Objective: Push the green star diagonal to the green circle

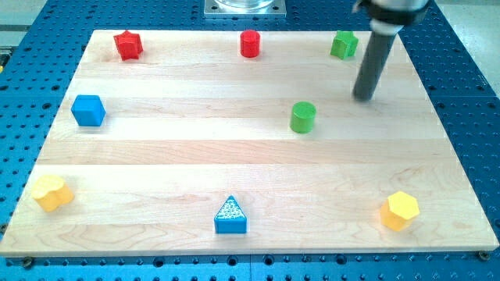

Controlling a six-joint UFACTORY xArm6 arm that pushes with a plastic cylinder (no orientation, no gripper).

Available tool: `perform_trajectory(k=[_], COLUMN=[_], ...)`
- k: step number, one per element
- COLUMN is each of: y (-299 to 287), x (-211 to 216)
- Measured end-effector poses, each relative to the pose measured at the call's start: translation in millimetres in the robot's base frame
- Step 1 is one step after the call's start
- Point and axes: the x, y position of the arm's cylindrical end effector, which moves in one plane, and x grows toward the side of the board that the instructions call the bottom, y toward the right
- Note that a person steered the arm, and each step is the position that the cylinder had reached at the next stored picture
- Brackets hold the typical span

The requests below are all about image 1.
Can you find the yellow hexagon block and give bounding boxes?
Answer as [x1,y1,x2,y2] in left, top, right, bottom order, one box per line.
[380,191,420,231]

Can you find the light wooden board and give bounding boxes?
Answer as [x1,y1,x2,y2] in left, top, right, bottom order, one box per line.
[1,30,498,257]

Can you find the green star block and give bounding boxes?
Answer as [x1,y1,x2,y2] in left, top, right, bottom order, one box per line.
[330,30,359,60]

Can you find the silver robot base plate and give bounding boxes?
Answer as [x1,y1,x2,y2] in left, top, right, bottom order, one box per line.
[203,0,287,18]

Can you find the red star block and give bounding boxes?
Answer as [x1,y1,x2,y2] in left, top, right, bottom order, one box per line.
[113,30,143,61]

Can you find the blue triangle block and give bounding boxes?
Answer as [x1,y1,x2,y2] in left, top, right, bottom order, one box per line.
[213,195,247,234]

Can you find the red cylinder block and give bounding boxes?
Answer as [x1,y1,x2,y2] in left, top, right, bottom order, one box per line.
[240,30,261,58]

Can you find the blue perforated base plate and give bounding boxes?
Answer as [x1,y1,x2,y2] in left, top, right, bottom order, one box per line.
[1,1,499,280]

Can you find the green cylinder block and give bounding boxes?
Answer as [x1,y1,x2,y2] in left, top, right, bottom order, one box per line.
[290,101,316,133]

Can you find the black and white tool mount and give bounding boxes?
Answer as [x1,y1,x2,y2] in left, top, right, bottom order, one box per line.
[352,0,430,36]

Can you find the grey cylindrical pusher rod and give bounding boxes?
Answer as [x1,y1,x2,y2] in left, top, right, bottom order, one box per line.
[352,31,395,101]

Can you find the blue cube block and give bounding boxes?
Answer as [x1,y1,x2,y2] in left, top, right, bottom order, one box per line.
[71,94,105,126]

